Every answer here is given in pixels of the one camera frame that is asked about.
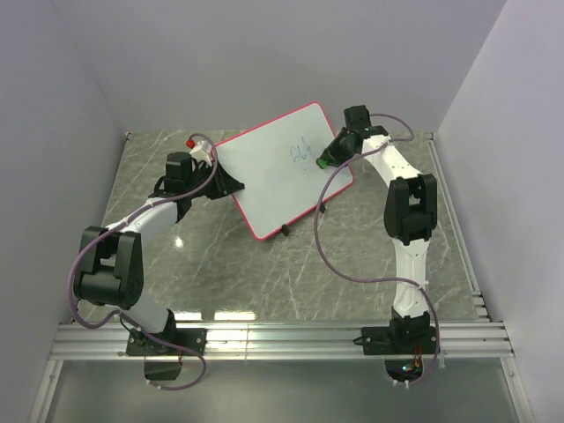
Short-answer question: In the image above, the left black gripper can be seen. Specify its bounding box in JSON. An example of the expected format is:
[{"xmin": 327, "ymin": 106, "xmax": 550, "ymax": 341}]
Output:
[{"xmin": 185, "ymin": 160, "xmax": 242, "ymax": 200}]

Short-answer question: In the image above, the pink framed whiteboard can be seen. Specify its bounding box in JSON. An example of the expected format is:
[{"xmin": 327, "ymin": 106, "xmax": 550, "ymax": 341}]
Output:
[{"xmin": 217, "ymin": 101, "xmax": 335, "ymax": 241}]

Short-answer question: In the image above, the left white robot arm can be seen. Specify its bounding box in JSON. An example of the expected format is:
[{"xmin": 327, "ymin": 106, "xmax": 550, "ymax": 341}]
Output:
[{"xmin": 69, "ymin": 152, "xmax": 245, "ymax": 354}]

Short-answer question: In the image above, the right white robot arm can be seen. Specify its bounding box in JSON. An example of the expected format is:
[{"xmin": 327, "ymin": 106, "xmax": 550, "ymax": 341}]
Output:
[{"xmin": 316, "ymin": 105, "xmax": 439, "ymax": 355}]

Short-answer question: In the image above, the black whiteboard stand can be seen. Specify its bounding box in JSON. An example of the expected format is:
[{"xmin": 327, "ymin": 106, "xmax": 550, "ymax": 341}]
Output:
[{"xmin": 281, "ymin": 204, "xmax": 326, "ymax": 236}]

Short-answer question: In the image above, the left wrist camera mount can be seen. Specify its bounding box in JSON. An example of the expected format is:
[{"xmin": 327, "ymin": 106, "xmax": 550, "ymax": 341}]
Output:
[{"xmin": 186, "ymin": 138, "xmax": 213, "ymax": 166}]

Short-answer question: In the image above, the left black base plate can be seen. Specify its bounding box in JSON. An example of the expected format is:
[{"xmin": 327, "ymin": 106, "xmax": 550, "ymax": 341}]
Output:
[{"xmin": 125, "ymin": 328, "xmax": 207, "ymax": 357}]

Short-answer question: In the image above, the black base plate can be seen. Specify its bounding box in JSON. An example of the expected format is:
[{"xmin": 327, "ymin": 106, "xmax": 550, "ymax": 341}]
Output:
[
  {"xmin": 352, "ymin": 327, "xmax": 438, "ymax": 356},
  {"xmin": 125, "ymin": 328, "xmax": 207, "ymax": 357}
]

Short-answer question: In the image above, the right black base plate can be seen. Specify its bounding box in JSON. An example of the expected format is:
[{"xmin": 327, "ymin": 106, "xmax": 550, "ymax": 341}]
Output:
[{"xmin": 352, "ymin": 327, "xmax": 438, "ymax": 356}]

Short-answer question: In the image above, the aluminium mounting rail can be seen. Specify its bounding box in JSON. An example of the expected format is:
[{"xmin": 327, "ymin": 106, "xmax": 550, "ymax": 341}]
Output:
[{"xmin": 48, "ymin": 321, "xmax": 515, "ymax": 361}]

